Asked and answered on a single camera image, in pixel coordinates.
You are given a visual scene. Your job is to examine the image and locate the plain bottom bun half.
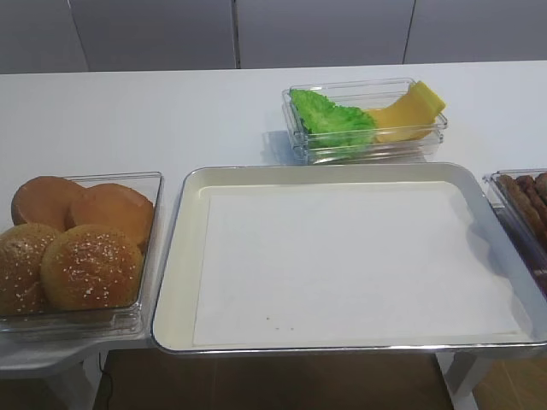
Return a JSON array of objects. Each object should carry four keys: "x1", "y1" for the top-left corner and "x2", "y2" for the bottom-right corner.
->
[{"x1": 11, "y1": 176, "x2": 85, "y2": 231}]

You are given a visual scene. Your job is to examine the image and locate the green lettuce leaf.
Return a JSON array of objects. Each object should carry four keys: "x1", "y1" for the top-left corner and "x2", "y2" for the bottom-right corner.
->
[{"x1": 290, "y1": 90, "x2": 376, "y2": 149}]

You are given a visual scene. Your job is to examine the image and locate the white metal baking tray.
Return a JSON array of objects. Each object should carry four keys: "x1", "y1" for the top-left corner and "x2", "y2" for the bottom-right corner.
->
[{"x1": 152, "y1": 163, "x2": 546, "y2": 354}]

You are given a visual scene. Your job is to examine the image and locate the white parchment paper sheet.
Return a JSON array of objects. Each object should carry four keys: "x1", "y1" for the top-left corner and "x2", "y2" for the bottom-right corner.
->
[{"x1": 194, "y1": 182, "x2": 532, "y2": 345}]

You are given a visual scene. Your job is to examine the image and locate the clear plastic topping container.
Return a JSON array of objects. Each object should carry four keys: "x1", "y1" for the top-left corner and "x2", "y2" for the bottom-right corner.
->
[{"x1": 282, "y1": 78, "x2": 448, "y2": 165}]

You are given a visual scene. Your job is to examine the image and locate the yellow cheese slice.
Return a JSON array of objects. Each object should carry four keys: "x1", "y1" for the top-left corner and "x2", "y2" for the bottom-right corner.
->
[{"x1": 366, "y1": 81, "x2": 446, "y2": 144}]

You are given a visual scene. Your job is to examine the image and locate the right sesame top bun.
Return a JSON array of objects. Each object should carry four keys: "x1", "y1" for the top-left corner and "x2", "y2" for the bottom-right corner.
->
[{"x1": 40, "y1": 225, "x2": 144, "y2": 311}]

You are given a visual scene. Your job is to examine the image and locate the sesame bun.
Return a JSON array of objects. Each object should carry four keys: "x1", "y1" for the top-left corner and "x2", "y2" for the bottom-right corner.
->
[
  {"x1": 1, "y1": 223, "x2": 61, "y2": 316},
  {"x1": 40, "y1": 225, "x2": 144, "y2": 311}
]

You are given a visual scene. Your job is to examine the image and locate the clear plastic bun container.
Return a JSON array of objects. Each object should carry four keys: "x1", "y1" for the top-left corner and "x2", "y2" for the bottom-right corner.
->
[{"x1": 1, "y1": 173, "x2": 163, "y2": 338}]

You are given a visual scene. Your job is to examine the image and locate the clear plastic meat container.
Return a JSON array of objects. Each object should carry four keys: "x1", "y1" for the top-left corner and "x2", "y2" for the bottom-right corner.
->
[{"x1": 484, "y1": 169, "x2": 546, "y2": 293}]

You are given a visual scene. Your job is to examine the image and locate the brown meat patties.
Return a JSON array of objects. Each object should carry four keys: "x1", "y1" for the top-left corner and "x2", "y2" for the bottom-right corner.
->
[{"x1": 497, "y1": 174, "x2": 546, "y2": 249}]

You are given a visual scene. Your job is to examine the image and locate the left sesame top bun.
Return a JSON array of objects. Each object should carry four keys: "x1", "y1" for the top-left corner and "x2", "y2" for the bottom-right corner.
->
[{"x1": 1, "y1": 223, "x2": 61, "y2": 316}]

